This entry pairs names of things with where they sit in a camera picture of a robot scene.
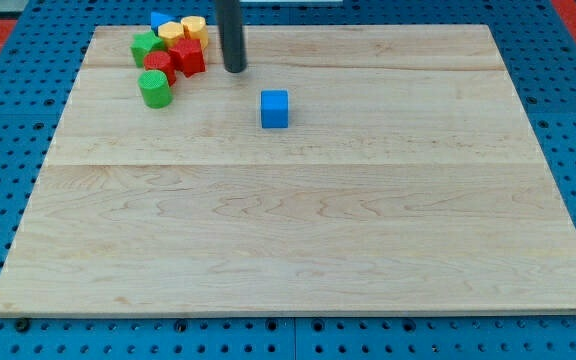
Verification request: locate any blue cube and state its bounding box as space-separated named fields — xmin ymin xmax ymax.
xmin=260 ymin=90 xmax=289 ymax=129

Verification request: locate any red star block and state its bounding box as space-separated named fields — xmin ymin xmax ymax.
xmin=168 ymin=39 xmax=206 ymax=78

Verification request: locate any green star block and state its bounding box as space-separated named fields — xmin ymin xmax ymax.
xmin=130 ymin=30 xmax=167 ymax=67

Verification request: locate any wooden board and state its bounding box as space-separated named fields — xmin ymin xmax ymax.
xmin=0 ymin=25 xmax=576 ymax=319

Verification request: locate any green cylinder block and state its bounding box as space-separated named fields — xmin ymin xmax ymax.
xmin=137 ymin=70 xmax=173 ymax=109

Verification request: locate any red cylinder block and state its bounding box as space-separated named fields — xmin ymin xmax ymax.
xmin=143 ymin=50 xmax=177 ymax=85

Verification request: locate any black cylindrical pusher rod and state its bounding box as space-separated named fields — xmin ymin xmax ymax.
xmin=215 ymin=0 xmax=247 ymax=73

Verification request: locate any yellow heart block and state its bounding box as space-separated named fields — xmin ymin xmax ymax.
xmin=180 ymin=15 xmax=209 ymax=50

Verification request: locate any yellow hexagon block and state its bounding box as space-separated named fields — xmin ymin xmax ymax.
xmin=157 ymin=21 xmax=185 ymax=48

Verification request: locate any blue triangle block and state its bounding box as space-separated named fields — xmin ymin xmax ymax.
xmin=150 ymin=11 xmax=175 ymax=34

